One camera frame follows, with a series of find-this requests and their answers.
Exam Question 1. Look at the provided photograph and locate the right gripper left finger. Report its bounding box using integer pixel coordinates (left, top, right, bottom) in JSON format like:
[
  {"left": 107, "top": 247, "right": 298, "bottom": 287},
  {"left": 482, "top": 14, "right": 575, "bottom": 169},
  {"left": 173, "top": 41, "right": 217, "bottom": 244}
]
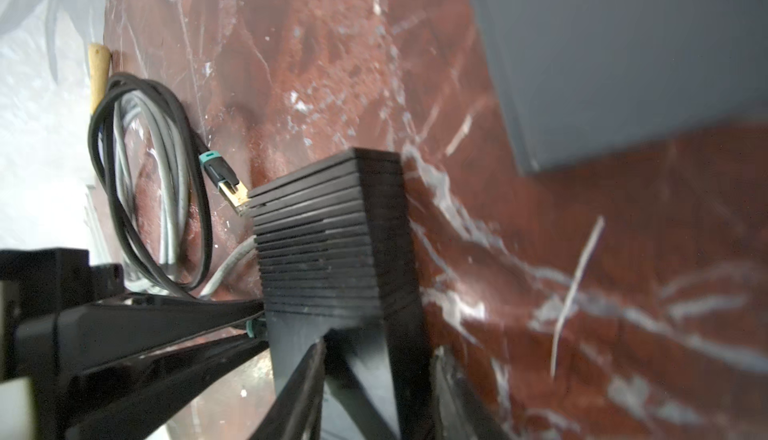
[{"left": 250, "top": 339, "right": 326, "bottom": 440}]

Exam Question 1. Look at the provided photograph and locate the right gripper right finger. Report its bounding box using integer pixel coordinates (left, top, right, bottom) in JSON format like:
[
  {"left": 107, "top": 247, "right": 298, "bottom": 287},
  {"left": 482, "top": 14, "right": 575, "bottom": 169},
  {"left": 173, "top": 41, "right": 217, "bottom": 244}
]
[{"left": 433, "top": 349, "right": 508, "bottom": 439}]

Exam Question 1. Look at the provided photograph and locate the blue trowel wooden handle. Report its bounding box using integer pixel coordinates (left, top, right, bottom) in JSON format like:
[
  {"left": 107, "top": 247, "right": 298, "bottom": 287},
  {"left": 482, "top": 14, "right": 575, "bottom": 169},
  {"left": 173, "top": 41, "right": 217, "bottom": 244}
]
[{"left": 87, "top": 43, "right": 112, "bottom": 114}]

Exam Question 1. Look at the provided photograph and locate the coiled grey ethernet cable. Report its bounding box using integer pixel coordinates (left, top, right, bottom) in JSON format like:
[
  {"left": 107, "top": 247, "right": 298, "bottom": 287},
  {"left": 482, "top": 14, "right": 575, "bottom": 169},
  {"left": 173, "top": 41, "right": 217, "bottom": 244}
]
[{"left": 113, "top": 90, "right": 259, "bottom": 300}]

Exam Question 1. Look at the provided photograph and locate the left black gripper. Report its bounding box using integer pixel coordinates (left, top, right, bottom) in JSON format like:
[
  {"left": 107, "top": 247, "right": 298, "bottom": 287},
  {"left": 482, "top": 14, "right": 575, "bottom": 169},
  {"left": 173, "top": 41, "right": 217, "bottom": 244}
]
[{"left": 1, "top": 248, "right": 268, "bottom": 439}]

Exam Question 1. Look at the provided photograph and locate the coiled black cable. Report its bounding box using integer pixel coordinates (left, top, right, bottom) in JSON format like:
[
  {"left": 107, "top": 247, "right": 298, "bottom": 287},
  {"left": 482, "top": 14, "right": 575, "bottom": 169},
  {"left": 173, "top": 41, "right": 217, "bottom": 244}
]
[{"left": 87, "top": 72, "right": 252, "bottom": 300}]

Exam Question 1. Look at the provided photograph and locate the black network switch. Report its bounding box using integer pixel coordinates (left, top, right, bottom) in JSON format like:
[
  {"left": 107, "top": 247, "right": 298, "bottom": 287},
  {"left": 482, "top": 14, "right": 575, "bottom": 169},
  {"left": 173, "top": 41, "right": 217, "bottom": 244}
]
[{"left": 248, "top": 148, "right": 431, "bottom": 439}]

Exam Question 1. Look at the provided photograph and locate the dark grey box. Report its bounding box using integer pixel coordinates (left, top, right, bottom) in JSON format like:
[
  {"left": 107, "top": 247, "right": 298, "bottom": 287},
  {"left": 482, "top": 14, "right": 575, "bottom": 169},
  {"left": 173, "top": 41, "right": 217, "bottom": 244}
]
[{"left": 469, "top": 0, "right": 767, "bottom": 176}]

